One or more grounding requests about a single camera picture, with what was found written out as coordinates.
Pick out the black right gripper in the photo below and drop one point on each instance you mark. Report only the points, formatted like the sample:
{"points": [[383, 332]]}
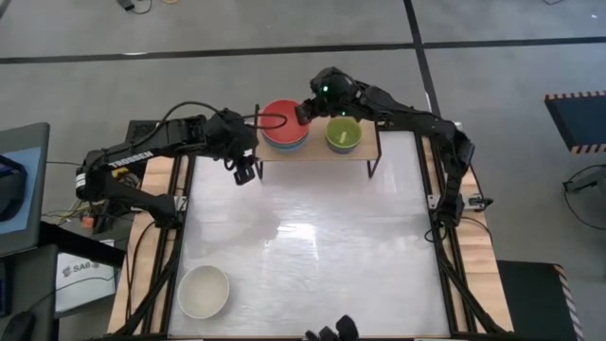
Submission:
{"points": [[326, 106]]}

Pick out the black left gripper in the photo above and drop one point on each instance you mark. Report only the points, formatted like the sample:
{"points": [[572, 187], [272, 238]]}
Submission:
{"points": [[241, 151]]}

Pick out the red bowl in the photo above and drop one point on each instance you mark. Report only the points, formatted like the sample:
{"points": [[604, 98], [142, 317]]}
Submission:
{"points": [[279, 135]]}

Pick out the large blue bowl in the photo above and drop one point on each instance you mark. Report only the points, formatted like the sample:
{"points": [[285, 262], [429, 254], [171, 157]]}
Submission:
{"points": [[286, 148]]}

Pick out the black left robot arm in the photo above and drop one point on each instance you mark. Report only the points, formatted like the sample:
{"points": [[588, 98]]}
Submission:
{"points": [[137, 154]]}

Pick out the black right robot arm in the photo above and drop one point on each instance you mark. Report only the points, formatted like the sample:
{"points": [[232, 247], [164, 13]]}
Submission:
{"points": [[416, 116]]}

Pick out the wooden shelf with black legs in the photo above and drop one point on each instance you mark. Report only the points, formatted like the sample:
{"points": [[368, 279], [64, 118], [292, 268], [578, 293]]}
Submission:
{"points": [[317, 149]]}

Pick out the green bowl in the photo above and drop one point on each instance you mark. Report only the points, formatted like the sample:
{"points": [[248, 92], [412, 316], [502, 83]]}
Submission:
{"points": [[350, 130]]}

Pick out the grey bowl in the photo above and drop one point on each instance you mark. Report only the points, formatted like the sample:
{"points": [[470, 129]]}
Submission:
{"points": [[343, 152]]}

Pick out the white bowl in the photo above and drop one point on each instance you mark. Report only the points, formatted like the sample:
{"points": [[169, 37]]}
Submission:
{"points": [[203, 291]]}

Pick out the black desk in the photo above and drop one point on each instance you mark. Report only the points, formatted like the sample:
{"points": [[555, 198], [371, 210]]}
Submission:
{"points": [[76, 242]]}

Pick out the white printed paper sheet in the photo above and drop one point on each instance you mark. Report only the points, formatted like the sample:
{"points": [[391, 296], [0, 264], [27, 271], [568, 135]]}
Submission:
{"points": [[85, 284]]}

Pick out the grey case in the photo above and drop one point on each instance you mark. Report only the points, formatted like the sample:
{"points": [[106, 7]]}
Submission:
{"points": [[41, 139]]}

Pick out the black power adapter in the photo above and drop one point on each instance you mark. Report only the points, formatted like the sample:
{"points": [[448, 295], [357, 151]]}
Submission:
{"points": [[127, 4]]}

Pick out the blue pad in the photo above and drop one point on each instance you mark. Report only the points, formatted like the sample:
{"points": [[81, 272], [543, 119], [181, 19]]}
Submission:
{"points": [[32, 189]]}

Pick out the black computer mouse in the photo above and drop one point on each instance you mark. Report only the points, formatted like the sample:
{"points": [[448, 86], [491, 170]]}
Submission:
{"points": [[16, 328]]}

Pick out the blue platform with hazard stripes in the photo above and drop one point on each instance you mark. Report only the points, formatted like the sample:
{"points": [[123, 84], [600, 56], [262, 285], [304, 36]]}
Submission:
{"points": [[582, 120]]}

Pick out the black floor device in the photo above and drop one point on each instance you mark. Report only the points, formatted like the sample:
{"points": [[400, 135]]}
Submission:
{"points": [[587, 180]]}

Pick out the black mat with hazard stripe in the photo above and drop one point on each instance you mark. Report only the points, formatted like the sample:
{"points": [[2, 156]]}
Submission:
{"points": [[525, 303]]}

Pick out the black exterior camera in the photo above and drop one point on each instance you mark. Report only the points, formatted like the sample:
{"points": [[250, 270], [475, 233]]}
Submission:
{"points": [[345, 328]]}

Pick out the black aluminium table frame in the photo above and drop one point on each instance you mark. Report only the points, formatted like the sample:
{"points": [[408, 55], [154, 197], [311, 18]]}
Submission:
{"points": [[445, 265]]}

